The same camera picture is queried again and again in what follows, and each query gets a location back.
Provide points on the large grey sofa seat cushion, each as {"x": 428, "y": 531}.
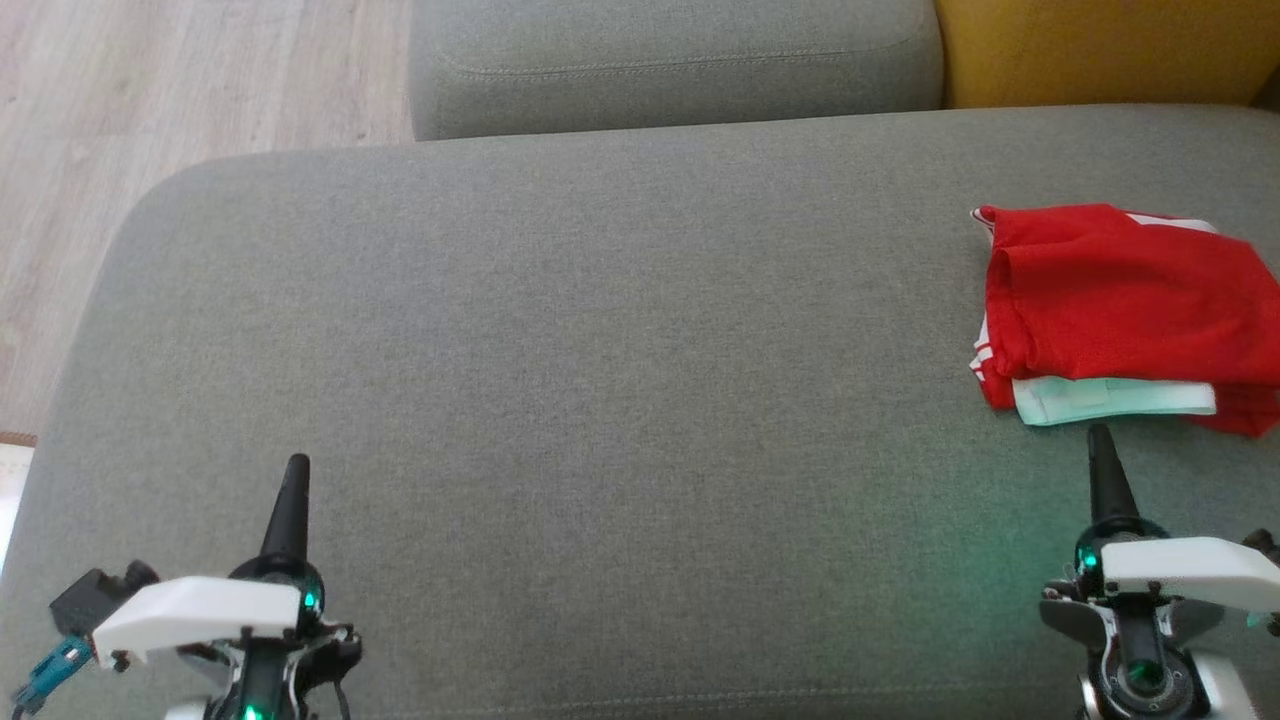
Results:
{"x": 600, "y": 350}

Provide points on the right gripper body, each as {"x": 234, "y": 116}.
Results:
{"x": 1180, "y": 570}

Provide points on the grey sofa back cushion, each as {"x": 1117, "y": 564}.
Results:
{"x": 680, "y": 60}

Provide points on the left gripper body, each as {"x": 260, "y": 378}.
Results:
{"x": 200, "y": 610}

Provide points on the folded red garment white band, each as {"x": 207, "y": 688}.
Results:
{"x": 1250, "y": 412}

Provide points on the yellow sofa backrest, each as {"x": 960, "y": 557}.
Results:
{"x": 1100, "y": 50}

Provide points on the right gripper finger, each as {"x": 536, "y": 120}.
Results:
{"x": 1108, "y": 490}

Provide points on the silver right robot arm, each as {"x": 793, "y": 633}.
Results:
{"x": 1140, "y": 690}

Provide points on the red and white jersey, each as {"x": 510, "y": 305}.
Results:
{"x": 1120, "y": 290}

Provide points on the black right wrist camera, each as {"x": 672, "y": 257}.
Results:
{"x": 1262, "y": 542}

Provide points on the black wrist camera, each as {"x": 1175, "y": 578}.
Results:
{"x": 95, "y": 600}
{"x": 1262, "y": 542}

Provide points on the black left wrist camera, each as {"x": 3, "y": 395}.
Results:
{"x": 95, "y": 600}

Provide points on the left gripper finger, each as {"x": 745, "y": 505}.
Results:
{"x": 290, "y": 520}

